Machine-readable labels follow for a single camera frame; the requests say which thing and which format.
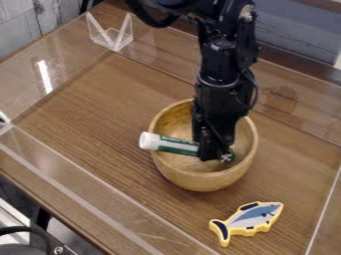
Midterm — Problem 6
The clear acrylic tray wall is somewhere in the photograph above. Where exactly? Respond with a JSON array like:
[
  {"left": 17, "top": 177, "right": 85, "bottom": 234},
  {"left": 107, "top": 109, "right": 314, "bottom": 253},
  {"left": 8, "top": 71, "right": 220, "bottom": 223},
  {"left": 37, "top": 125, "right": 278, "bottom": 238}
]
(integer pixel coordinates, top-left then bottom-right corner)
[{"left": 0, "top": 124, "right": 215, "bottom": 255}]

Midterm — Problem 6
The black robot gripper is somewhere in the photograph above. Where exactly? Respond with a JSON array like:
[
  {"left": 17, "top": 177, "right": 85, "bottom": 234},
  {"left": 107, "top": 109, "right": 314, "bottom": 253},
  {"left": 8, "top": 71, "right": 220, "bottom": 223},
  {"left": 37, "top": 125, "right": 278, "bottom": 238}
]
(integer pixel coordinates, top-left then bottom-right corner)
[{"left": 191, "top": 79, "right": 256, "bottom": 162}]

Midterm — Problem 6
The clear acrylic corner bracket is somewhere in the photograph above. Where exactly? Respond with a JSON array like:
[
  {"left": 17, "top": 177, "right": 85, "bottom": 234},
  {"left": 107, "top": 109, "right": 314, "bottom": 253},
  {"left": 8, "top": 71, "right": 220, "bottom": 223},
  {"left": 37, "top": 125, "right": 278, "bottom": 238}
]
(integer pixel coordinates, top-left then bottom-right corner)
[{"left": 85, "top": 12, "right": 133, "bottom": 52}]

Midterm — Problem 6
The brown wooden bowl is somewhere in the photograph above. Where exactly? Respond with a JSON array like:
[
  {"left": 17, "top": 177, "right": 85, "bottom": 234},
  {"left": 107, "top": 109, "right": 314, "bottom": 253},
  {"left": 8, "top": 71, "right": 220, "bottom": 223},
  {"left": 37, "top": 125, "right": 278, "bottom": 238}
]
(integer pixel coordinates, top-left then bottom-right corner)
[{"left": 148, "top": 99, "right": 258, "bottom": 192}]

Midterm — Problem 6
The green Expo marker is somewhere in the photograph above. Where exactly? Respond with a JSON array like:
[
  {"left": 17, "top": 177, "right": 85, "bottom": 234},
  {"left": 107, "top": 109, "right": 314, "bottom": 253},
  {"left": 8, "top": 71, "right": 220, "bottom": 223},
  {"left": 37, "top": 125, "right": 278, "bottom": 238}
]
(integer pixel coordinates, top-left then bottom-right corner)
[{"left": 137, "top": 130, "right": 236, "bottom": 162}]

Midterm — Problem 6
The black cable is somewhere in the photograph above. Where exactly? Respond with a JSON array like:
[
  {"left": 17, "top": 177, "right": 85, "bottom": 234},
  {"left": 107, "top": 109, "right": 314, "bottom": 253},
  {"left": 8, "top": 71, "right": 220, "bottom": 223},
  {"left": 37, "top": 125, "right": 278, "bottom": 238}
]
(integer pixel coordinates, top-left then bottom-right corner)
[{"left": 0, "top": 224, "right": 48, "bottom": 255}]

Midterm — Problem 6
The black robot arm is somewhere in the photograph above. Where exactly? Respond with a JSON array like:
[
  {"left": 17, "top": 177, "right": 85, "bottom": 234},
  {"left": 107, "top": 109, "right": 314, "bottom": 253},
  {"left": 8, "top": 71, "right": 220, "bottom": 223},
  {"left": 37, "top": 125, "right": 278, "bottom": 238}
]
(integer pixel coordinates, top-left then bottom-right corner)
[{"left": 125, "top": 0, "right": 259, "bottom": 161}]

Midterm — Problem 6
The yellow blue fish toy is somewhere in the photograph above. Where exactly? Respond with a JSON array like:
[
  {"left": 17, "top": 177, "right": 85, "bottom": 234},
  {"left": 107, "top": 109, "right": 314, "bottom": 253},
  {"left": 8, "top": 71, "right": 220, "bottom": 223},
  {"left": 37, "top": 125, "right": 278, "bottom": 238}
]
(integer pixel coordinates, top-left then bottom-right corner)
[{"left": 208, "top": 201, "right": 283, "bottom": 247}]

